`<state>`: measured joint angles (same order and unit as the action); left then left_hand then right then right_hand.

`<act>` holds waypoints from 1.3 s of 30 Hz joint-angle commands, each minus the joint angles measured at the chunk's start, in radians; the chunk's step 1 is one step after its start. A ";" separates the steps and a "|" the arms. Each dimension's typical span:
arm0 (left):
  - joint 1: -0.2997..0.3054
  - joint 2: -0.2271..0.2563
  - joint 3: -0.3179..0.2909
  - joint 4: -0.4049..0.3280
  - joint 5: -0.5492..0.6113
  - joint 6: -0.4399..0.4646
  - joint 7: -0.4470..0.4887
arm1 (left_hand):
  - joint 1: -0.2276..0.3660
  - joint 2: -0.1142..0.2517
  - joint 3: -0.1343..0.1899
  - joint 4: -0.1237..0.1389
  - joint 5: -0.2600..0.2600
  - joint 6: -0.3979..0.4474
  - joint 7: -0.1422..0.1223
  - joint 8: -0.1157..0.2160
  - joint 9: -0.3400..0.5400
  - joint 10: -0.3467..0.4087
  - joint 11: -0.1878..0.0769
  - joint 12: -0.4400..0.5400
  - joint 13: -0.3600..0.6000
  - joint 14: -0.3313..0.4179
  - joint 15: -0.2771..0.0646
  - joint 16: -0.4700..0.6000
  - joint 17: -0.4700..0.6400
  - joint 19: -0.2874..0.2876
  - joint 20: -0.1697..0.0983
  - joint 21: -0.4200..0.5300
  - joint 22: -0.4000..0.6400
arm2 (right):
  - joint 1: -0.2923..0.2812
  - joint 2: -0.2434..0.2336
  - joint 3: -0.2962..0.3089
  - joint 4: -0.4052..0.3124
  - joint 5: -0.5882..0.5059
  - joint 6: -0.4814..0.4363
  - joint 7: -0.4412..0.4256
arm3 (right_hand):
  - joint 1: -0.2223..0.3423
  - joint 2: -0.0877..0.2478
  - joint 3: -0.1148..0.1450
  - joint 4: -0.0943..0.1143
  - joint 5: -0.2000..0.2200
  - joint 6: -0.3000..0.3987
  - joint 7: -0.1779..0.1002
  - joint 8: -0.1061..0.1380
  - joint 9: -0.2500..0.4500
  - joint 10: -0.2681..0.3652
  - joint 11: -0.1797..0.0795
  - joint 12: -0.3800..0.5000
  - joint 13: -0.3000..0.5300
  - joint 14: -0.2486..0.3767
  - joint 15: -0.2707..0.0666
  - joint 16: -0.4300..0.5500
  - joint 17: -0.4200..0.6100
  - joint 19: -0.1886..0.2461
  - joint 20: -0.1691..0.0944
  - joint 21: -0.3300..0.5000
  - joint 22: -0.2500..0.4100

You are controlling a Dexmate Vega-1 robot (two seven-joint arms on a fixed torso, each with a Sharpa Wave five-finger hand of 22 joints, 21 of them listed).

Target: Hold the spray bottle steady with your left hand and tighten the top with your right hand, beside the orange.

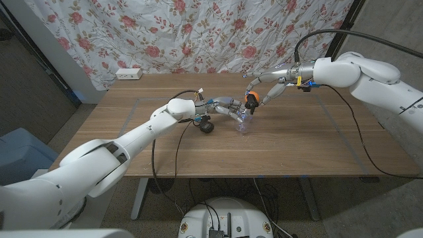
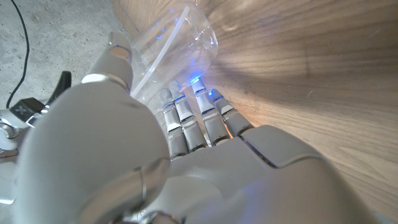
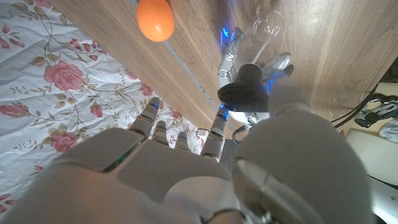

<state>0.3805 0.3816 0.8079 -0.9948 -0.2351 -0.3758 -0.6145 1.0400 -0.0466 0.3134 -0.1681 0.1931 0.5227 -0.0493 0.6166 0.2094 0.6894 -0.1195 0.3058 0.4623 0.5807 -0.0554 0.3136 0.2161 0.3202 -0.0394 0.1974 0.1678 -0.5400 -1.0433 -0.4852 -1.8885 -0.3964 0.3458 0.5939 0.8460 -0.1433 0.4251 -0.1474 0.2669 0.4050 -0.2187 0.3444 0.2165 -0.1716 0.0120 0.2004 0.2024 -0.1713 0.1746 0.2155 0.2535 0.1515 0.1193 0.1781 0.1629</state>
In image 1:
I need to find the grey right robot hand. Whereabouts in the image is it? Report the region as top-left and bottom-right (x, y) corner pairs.
(243, 63), (296, 106)

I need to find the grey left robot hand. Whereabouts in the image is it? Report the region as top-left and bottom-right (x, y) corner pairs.
(194, 96), (249, 123)

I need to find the clear spray bottle black top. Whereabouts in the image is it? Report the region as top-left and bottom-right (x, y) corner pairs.
(233, 93), (260, 134)

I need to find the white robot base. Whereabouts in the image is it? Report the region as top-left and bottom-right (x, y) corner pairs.
(178, 197), (274, 238)

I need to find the floral backdrop cloth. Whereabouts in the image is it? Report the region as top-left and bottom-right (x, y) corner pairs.
(23, 0), (354, 91)

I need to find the white power strip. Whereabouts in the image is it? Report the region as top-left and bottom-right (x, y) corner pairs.
(115, 67), (143, 81)

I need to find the white table leg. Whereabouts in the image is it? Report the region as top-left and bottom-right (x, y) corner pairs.
(130, 177), (149, 221)

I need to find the grey table leg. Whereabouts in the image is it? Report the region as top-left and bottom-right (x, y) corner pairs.
(299, 177), (321, 221)

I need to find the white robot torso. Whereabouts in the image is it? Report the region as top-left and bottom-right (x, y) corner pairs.
(0, 227), (423, 238)

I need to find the blue plastic bin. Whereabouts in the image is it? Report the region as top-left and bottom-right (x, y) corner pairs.
(0, 128), (60, 186)

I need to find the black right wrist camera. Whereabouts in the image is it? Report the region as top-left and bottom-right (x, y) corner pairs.
(299, 82), (321, 93)

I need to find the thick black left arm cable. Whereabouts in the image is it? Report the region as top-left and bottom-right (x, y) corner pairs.
(151, 89), (203, 216)

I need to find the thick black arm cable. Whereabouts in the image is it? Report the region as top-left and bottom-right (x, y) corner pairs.
(293, 28), (423, 64)
(151, 89), (203, 216)

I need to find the thin black left wrist cable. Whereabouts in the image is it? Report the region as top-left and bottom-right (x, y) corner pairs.
(173, 121), (194, 216)

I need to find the black backdrop frame pole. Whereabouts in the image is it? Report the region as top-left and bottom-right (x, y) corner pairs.
(0, 9), (82, 108)
(325, 0), (367, 60)

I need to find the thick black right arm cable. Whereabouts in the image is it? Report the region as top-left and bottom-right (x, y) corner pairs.
(293, 28), (423, 64)

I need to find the white floor cable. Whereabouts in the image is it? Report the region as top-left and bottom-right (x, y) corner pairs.
(252, 178), (293, 238)

